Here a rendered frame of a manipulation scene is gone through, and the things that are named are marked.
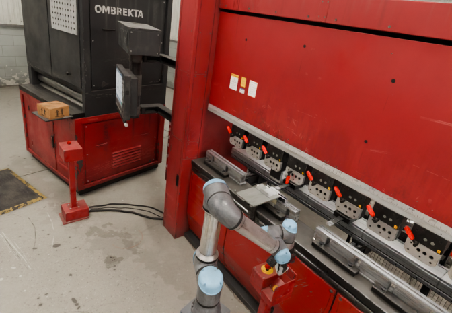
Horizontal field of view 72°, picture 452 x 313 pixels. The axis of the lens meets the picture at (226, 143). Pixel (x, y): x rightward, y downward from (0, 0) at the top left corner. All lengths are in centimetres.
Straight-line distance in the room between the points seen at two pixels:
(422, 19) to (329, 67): 49
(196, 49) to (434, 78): 161
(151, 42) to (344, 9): 137
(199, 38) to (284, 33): 73
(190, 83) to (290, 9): 97
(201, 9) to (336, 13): 105
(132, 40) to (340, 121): 155
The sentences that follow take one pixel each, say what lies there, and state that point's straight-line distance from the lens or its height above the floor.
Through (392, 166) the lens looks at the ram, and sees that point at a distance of 175.
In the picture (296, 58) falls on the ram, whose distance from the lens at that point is 201.
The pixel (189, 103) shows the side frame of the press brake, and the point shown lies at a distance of 259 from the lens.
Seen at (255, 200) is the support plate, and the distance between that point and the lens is 215.
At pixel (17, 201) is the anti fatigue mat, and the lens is 397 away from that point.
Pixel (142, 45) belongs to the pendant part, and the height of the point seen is 183.
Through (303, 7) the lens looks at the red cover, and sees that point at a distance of 201.
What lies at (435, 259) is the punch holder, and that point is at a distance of 182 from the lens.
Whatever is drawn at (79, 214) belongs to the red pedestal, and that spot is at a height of 7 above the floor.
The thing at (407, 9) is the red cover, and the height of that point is 226.
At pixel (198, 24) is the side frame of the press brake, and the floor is 203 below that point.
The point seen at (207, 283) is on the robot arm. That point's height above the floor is 100.
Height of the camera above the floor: 213
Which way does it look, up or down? 23 degrees down
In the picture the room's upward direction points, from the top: 9 degrees clockwise
